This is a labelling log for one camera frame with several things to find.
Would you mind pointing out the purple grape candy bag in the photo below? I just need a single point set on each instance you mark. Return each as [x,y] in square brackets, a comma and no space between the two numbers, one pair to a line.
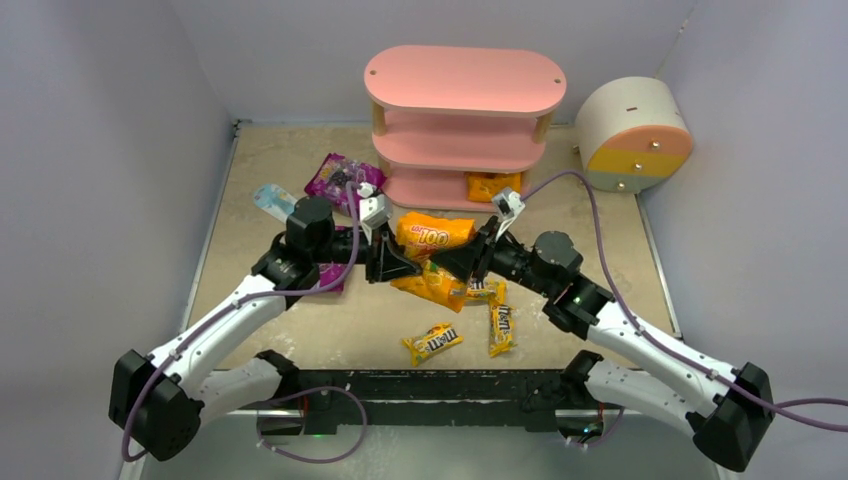
[335,172]
[329,274]

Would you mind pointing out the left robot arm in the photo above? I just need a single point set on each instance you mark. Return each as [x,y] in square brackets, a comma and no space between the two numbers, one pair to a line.
[160,400]

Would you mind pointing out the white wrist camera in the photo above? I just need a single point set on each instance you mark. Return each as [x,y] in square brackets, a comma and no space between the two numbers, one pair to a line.
[375,209]
[509,205]

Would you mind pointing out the blue white blister pack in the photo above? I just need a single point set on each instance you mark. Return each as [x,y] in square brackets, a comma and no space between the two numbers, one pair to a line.
[275,201]

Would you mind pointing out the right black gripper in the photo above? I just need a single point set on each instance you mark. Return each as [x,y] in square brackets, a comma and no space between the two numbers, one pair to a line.
[483,253]

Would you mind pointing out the yellow m&m bag lower left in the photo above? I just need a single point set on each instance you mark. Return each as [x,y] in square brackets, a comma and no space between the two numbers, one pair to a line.
[438,338]

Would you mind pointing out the yellow m&m bag upper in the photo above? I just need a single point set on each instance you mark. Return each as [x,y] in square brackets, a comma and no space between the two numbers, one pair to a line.
[492,291]

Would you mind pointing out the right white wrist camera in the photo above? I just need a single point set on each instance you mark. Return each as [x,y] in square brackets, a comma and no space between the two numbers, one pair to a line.
[509,205]

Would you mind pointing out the yellow m&m bag vertical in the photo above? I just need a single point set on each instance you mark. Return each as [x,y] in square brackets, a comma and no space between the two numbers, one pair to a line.
[501,330]

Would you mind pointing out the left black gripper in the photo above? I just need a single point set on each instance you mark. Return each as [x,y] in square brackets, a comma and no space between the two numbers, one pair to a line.
[380,256]

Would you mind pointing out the pink three-tier shelf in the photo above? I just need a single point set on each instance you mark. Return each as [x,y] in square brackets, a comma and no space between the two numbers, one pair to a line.
[440,112]

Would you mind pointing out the round cream drawer cabinet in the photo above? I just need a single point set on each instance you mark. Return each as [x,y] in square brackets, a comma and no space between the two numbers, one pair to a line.
[631,135]

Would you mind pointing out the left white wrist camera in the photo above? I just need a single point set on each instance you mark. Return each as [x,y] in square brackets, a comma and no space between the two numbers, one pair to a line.
[375,209]

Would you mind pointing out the yellow m&m bag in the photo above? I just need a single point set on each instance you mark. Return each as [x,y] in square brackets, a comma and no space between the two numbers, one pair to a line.
[492,291]
[438,338]

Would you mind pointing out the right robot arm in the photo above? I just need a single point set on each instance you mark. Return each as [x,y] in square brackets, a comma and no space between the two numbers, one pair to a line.
[719,406]

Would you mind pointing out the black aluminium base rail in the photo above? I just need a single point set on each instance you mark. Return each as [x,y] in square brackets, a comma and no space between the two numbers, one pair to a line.
[536,400]

